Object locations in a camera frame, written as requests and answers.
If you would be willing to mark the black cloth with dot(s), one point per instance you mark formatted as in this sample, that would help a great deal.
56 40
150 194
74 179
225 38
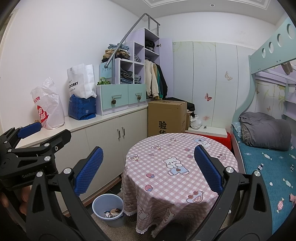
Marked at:
190 107

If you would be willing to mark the folded blue jeans stack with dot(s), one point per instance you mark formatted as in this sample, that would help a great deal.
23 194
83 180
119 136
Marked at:
126 80

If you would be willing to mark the blue woven bag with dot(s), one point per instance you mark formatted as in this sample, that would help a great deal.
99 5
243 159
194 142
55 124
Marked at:
81 107

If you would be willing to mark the pile of folded clothes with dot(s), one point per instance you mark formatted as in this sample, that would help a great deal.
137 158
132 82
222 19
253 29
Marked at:
115 54

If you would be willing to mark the white wardrobe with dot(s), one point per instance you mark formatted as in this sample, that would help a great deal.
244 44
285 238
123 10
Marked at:
196 69

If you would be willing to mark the small green plant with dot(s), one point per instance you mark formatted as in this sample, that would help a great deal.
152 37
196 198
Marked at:
104 81

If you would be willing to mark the teal two-drawer unit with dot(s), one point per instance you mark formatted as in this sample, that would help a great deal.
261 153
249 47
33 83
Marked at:
108 96

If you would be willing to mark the green hanging jacket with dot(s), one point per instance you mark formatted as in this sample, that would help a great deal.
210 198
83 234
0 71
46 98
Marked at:
159 81

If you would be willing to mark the small white plastic bag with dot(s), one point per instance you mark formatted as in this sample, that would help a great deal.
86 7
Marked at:
195 122

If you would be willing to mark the white board platform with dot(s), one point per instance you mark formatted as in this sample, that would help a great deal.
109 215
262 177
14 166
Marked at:
215 131

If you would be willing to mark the teal candy print bedsheet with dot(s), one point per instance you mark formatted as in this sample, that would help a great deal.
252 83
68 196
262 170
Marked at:
261 176

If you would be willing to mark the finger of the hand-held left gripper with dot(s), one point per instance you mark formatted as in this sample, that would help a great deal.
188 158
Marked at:
30 129
60 138

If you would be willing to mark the cream hanging jacket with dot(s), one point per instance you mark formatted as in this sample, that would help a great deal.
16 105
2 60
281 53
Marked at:
151 81

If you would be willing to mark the light blue waste bin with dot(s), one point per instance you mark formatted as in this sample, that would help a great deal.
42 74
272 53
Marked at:
99 206

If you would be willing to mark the brown hanging object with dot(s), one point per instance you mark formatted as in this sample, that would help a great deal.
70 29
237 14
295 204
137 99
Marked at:
288 67

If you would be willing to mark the pink checkered round table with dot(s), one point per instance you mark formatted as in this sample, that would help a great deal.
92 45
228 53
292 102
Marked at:
161 180

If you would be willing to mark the pale purple shelf unit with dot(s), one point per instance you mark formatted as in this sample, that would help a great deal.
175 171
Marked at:
165 69

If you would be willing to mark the white butterfly sticker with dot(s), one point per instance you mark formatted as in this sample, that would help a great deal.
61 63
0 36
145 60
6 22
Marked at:
228 76

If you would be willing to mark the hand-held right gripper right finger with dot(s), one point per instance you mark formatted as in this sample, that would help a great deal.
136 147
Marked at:
208 169

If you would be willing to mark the blue checked pillow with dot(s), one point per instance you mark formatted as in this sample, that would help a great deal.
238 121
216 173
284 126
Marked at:
235 128

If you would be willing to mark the teal bunk bed frame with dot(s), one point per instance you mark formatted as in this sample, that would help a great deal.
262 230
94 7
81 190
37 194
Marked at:
254 64

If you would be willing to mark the black hanging jacket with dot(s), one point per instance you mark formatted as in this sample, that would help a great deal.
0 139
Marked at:
164 85

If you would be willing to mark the white blue wrapper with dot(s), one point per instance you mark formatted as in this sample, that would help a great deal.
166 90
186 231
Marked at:
108 215

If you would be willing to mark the folded dark clothes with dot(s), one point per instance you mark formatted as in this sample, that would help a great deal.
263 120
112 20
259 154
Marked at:
149 45

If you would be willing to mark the pink butterfly sticker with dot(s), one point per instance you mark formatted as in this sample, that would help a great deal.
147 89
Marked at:
208 96

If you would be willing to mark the black wrapper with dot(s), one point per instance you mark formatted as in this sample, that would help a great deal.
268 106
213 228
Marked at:
119 210

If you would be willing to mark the red storage box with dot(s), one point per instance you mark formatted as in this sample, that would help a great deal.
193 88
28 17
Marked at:
225 140

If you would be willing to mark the white plastic bag red print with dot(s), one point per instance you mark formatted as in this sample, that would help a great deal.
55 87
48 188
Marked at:
50 104

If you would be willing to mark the person's left hand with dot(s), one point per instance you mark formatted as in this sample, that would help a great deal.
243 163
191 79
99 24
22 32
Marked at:
24 195

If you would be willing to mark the grey metal handrail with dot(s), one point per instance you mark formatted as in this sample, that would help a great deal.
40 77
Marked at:
127 37

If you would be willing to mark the white paper shopping bag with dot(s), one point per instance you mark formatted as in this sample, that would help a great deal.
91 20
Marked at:
78 78

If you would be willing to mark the large cardboard box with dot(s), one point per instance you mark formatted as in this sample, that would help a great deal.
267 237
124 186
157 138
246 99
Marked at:
166 113

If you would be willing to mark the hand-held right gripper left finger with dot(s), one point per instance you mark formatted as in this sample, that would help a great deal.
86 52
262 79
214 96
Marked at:
89 171

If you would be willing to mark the long cream low cabinet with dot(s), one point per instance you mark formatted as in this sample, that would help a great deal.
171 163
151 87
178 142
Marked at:
104 143

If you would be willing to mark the pink flower sticker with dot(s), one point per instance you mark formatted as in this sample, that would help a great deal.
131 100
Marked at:
205 118

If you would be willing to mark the grey quilt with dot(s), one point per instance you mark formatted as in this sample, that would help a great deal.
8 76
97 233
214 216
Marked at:
268 132

